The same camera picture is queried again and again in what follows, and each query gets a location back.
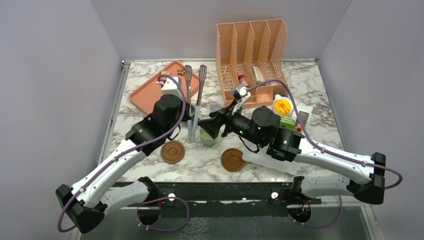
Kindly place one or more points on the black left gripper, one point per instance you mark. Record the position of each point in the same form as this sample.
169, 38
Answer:
223, 113

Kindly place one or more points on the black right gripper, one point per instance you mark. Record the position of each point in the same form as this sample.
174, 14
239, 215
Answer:
186, 113

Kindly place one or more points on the yellow frosted donut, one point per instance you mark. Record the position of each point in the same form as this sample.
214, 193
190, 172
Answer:
282, 107

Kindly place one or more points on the green layered cake slice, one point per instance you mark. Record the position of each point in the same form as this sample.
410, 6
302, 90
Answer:
287, 123

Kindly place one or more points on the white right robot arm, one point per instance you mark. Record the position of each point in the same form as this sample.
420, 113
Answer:
271, 146

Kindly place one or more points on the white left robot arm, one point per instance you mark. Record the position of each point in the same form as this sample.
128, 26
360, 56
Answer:
86, 203

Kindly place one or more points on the light green ceramic mug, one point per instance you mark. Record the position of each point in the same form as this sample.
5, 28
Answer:
206, 139

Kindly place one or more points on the left brown wooden coaster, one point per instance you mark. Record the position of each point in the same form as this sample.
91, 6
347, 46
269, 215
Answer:
172, 152

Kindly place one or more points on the brown wooden coaster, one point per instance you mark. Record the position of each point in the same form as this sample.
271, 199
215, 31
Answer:
232, 160
172, 152

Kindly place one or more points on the right brown wooden coaster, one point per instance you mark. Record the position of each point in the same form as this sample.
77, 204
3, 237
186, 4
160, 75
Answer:
232, 160

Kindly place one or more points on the brown star cookie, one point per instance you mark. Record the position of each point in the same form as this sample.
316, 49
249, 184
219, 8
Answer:
181, 72

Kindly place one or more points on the pink dessert tray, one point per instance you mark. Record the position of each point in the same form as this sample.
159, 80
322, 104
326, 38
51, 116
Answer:
145, 96

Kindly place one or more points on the pink bottle in organizer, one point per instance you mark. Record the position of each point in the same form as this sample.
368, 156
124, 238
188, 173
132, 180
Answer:
242, 78

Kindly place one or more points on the white tiered dessert stand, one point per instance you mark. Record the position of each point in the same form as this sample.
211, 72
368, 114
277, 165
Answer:
262, 159

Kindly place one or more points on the tan box in organizer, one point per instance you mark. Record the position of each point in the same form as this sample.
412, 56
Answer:
257, 74

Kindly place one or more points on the pink mesh file organizer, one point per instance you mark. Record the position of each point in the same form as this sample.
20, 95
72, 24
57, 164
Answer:
242, 46

